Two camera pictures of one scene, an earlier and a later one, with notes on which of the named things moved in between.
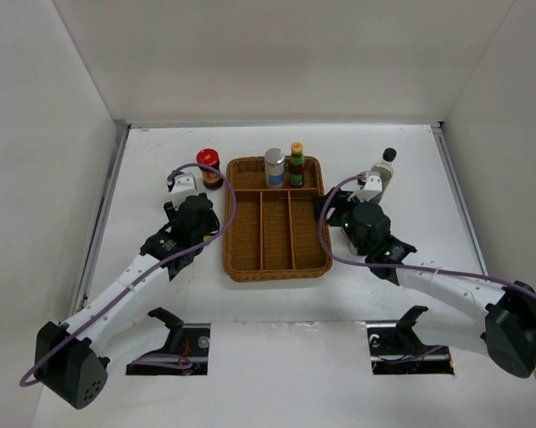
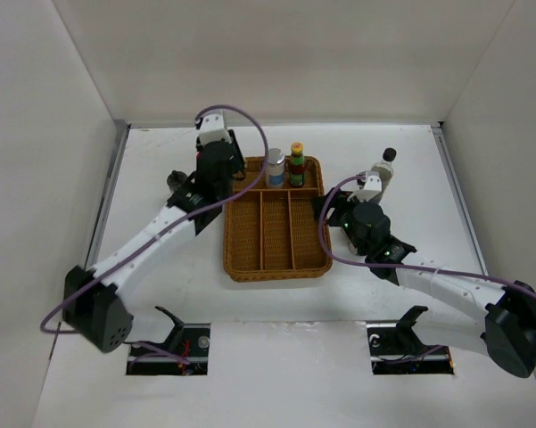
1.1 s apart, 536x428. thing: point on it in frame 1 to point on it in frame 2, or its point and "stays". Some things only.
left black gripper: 171,211 to 238,165
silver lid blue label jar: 275,168 stays
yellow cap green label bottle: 297,165 stays
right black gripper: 338,200 stays
